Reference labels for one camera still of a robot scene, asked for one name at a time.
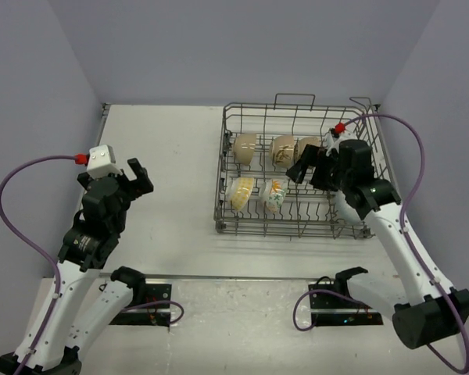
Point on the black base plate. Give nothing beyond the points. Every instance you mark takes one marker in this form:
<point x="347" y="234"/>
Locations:
<point x="152" y="316"/>
<point x="330" y="311"/>

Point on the beige bowl behind gripper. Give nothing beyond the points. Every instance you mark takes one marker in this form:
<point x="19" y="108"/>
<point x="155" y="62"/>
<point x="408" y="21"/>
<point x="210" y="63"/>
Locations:
<point x="302" y="143"/>

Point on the yellow checkered bowl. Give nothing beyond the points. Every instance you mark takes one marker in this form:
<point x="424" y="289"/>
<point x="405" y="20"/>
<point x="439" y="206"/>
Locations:
<point x="239" y="191"/>

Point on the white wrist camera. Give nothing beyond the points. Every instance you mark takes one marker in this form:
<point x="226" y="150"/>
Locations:
<point x="332" y="140"/>
<point x="100" y="161"/>

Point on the white bowl front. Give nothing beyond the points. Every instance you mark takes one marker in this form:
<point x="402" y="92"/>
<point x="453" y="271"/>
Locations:
<point x="347" y="212"/>

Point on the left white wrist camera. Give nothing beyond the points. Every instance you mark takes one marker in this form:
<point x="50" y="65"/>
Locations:
<point x="100" y="161"/>

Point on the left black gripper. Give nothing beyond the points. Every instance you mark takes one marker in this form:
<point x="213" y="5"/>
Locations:
<point x="144" y="184"/>

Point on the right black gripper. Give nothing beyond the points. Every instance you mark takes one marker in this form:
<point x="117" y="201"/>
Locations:
<point x="313" y="155"/>

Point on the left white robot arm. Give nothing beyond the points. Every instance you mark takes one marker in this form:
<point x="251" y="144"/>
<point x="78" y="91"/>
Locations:
<point x="57" y="341"/>

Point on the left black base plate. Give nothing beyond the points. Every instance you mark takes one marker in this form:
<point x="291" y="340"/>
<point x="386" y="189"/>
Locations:
<point x="152" y="316"/>

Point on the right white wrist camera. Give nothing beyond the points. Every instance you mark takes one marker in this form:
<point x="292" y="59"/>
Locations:
<point x="332" y="140"/>

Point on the grey wire dish rack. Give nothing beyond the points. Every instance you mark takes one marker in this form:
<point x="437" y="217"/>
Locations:
<point x="305" y="212"/>

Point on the plain beige bowl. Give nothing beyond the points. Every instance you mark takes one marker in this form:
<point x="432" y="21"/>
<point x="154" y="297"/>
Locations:
<point x="244" y="148"/>

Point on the beige bowl brown leaf pattern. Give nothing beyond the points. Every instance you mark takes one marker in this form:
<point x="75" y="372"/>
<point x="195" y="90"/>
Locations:
<point x="282" y="151"/>

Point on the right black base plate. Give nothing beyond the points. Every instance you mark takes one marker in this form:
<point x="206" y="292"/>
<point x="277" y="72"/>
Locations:
<point x="330" y="311"/>

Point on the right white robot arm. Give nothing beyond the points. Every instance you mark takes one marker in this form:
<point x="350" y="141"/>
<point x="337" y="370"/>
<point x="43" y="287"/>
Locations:
<point x="430" y="308"/>

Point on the floral green orange bowl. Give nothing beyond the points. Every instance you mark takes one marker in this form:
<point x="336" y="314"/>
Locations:
<point x="272" y="194"/>

